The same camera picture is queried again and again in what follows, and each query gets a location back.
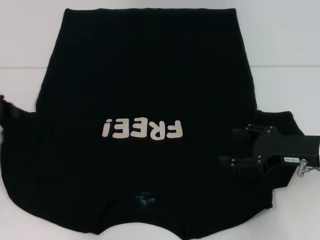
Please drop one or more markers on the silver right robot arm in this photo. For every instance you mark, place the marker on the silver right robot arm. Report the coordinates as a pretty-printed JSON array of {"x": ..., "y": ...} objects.
[{"x": 319, "y": 152}]

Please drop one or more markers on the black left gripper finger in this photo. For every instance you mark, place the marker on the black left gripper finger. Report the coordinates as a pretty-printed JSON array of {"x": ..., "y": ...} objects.
[
  {"x": 5, "y": 101},
  {"x": 6, "y": 113}
]

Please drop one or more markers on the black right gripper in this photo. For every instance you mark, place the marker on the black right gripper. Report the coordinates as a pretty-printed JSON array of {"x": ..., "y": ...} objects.
[{"x": 295, "y": 150}]

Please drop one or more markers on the black FREE! print t-shirt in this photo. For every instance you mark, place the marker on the black FREE! print t-shirt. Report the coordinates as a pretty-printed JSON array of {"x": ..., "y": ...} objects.
[{"x": 150, "y": 75}]

